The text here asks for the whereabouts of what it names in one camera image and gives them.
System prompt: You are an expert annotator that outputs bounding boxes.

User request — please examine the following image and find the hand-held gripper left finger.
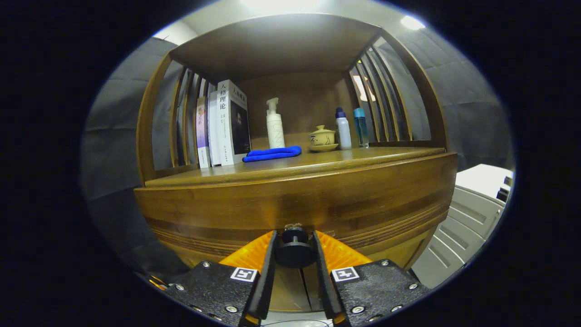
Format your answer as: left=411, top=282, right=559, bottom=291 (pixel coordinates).
left=163, top=230, right=278, bottom=327

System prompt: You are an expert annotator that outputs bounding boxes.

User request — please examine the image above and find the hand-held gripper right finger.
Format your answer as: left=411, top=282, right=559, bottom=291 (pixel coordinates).
left=312, top=229, right=431, bottom=327

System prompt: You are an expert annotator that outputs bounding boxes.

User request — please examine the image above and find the black round drawer knob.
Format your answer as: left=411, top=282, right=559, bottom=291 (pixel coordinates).
left=275, top=228, right=317, bottom=268

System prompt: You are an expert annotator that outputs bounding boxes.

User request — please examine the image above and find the wooden drawer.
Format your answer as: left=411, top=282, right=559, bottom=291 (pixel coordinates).
left=134, top=152, right=458, bottom=273

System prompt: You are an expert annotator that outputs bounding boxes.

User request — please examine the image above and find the wooden cabinet door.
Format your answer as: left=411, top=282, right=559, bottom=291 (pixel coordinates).
left=302, top=266, right=328, bottom=312
left=269, top=266, right=311, bottom=313

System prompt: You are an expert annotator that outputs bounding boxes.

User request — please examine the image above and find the wooden countertop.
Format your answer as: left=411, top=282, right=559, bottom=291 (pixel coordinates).
left=144, top=146, right=448, bottom=188

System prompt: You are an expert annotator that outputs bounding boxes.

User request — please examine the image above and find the wooden cabinet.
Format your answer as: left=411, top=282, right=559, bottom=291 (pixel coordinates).
left=134, top=13, right=459, bottom=314

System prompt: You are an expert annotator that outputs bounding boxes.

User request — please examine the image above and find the blue folded cloth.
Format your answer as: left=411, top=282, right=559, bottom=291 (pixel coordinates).
left=242, top=145, right=302, bottom=163

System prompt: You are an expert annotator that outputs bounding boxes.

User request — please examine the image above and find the beige lidded teacup with saucer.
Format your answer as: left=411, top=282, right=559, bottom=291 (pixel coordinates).
left=308, top=125, right=339, bottom=153

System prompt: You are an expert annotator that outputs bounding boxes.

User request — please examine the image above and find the white bottle with blue cap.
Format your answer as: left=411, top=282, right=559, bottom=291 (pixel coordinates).
left=335, top=107, right=352, bottom=150

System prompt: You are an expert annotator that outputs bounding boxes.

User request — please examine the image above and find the white pump bottle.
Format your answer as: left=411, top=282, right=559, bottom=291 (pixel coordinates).
left=266, top=98, right=286, bottom=149

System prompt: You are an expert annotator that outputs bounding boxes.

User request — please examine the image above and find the clear teal bottle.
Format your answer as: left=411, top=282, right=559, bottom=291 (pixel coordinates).
left=354, top=108, right=369, bottom=149

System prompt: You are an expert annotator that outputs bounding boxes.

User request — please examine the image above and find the purple book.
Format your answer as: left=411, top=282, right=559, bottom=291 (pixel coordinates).
left=196, top=96, right=212, bottom=169

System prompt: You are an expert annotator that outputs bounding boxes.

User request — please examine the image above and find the thin white book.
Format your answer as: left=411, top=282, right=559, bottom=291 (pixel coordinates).
left=207, top=91, right=222, bottom=167

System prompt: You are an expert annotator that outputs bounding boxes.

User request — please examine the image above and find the thick white and black book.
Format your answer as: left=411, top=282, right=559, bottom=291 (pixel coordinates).
left=217, top=79, right=252, bottom=166

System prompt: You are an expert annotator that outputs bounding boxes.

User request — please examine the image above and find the white appliance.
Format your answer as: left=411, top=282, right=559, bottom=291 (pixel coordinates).
left=411, top=163, right=515, bottom=289

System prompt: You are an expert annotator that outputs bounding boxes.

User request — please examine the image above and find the small ceiling light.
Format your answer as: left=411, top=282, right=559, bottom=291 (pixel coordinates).
left=400, top=15, right=426, bottom=31

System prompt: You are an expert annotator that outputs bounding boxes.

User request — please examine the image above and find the large round ceiling light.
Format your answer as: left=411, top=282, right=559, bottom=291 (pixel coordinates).
left=241, top=0, right=327, bottom=12

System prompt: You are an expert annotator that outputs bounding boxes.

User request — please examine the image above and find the thin grey floor cable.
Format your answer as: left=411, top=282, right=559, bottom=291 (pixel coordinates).
left=271, top=318, right=333, bottom=327

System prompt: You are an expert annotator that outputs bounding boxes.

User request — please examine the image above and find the orange and black cable bundle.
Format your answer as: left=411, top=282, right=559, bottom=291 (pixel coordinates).
left=148, top=274, right=171, bottom=291

